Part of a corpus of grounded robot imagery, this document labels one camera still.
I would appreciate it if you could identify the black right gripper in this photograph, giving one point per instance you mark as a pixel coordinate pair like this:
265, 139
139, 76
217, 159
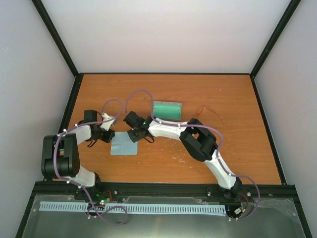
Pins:
132, 137

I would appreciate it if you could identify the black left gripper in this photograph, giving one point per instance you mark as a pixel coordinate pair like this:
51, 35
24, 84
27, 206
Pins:
110, 134

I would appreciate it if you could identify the light blue cleaning cloth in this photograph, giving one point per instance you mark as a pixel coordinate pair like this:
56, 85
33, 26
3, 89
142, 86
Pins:
121, 144

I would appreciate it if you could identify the grey leather glasses case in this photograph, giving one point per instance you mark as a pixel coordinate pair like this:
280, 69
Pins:
167, 110

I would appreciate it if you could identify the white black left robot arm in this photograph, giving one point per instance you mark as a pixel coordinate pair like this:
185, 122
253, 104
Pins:
60, 154

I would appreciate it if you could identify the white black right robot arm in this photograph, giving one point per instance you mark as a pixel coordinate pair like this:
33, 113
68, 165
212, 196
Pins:
197, 139

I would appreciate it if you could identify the metal front plate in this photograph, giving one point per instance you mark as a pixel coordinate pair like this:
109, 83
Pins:
273, 218

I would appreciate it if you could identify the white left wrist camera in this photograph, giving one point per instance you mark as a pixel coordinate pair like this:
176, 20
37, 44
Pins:
108, 121

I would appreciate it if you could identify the red thin-frame sunglasses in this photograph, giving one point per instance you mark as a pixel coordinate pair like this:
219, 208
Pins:
209, 116

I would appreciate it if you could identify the light blue slotted cable duct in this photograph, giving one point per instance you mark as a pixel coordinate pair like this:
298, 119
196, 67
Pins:
140, 209

